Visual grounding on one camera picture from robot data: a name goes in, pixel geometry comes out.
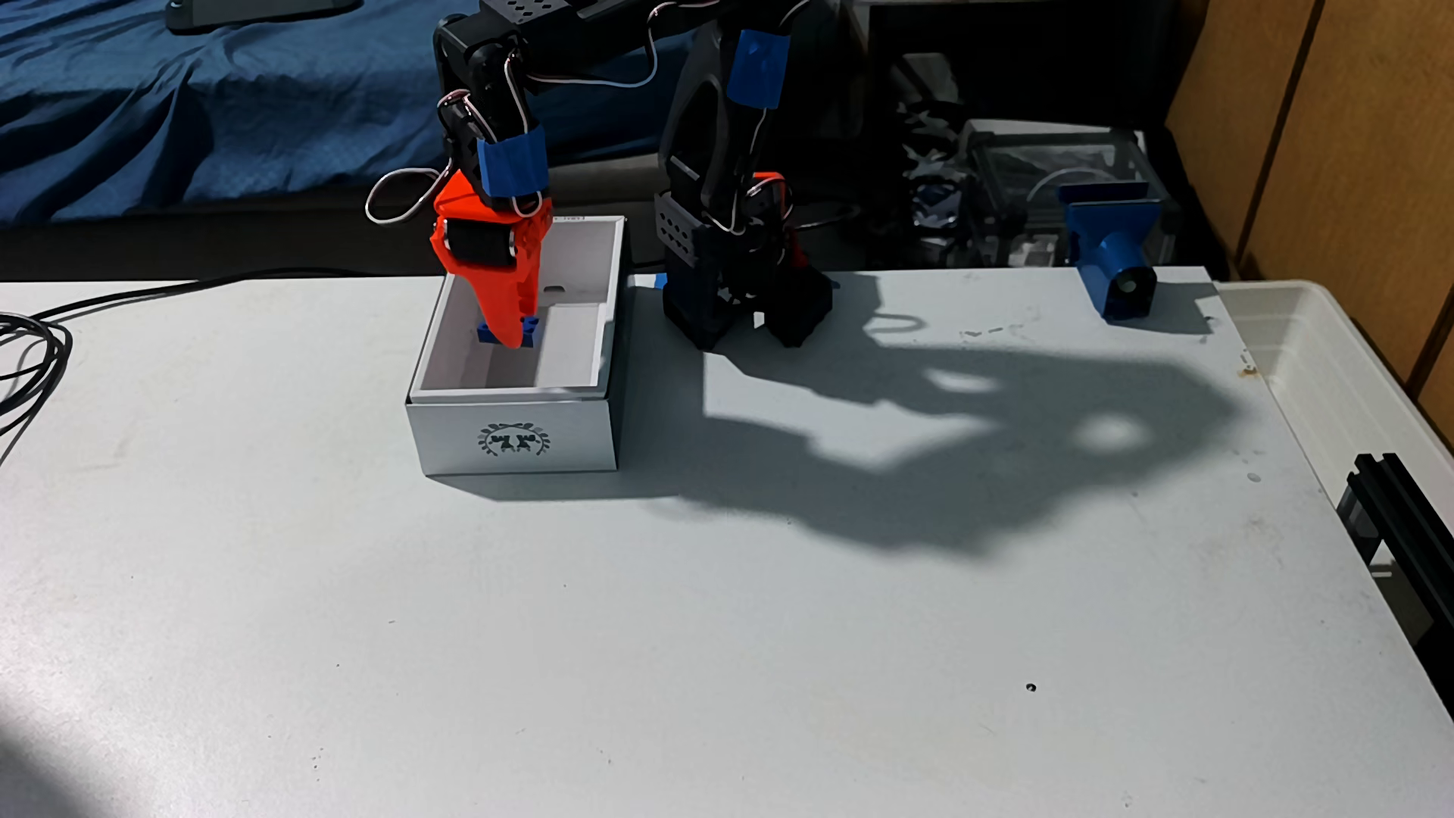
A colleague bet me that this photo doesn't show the blue printed camera mount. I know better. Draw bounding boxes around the blue printed camera mount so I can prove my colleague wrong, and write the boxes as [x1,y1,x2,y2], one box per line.
[1055,182,1165,324]

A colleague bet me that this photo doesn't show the blue bed sheet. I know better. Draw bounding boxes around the blue bed sheet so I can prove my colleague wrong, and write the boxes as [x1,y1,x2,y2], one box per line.
[0,0,708,226]

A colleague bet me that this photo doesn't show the dark flat device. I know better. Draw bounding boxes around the dark flat device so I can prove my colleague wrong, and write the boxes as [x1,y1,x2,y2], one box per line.
[164,0,365,34]

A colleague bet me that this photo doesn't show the brown wooden cabinet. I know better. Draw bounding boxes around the brown wooden cabinet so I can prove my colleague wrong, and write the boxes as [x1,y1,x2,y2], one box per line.
[1163,0,1454,447]

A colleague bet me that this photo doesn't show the white cardboard box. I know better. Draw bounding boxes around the white cardboard box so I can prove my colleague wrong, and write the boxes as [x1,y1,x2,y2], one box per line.
[405,214,629,476]

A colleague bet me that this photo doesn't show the white plastic bin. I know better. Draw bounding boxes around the white plastic bin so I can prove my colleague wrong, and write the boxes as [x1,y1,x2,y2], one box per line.
[1212,279,1454,547]

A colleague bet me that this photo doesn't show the black aluminium rail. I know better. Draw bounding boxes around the black aluminium rail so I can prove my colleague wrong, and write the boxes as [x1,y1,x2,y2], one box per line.
[1334,451,1454,720]

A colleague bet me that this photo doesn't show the black cable bundle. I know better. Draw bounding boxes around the black cable bundle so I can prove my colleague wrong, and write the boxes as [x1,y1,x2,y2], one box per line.
[0,268,382,447]

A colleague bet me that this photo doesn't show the clear plastic case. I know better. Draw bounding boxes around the clear plastic case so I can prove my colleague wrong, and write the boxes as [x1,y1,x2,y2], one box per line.
[954,120,1176,270]

